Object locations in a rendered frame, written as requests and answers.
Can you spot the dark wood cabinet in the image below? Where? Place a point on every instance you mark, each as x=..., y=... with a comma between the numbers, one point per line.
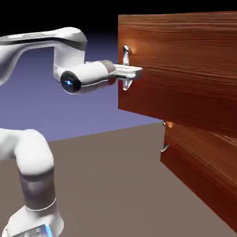
x=203, y=148

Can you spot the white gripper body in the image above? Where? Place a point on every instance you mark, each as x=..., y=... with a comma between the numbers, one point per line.
x=127, y=71

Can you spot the wooden cabinet door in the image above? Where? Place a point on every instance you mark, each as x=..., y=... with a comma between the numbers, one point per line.
x=185, y=70
x=203, y=166

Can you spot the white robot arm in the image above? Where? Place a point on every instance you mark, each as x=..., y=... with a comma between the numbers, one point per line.
x=77, y=74

